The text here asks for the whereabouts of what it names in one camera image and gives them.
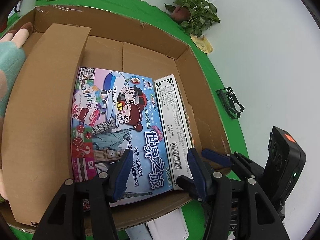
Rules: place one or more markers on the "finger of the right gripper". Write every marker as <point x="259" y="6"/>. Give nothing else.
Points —
<point x="217" y="157"/>

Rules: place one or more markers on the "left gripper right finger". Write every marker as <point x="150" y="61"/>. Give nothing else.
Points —
<point x="226" y="200"/>

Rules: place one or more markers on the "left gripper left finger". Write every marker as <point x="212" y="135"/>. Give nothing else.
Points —
<point x="64" y="217"/>

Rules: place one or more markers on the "light blue phone case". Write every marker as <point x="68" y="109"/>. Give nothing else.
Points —
<point x="139" y="232"/>

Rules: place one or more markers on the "white green carton box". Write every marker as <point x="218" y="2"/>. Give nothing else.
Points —
<point x="175" y="126"/>

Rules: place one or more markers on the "white device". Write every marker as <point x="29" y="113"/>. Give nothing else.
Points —
<point x="169" y="226"/>

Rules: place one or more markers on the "long cardboard box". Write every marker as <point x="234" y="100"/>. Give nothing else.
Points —
<point x="36" y="148"/>

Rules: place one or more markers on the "colourful board game box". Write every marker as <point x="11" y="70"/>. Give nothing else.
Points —
<point x="114" y="111"/>

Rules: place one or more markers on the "pink pig plush toy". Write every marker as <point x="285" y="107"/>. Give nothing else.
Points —
<point x="12" y="60"/>

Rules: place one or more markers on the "right potted green plant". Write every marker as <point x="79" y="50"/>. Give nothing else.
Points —
<point x="194" y="16"/>

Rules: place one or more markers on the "large open cardboard tray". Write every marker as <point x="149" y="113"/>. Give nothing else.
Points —
<point x="122" y="44"/>

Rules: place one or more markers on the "white enamel mug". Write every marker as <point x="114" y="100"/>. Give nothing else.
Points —
<point x="24" y="6"/>

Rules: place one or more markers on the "black plastic bracket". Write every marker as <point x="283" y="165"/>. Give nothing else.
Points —
<point x="230" y="102"/>

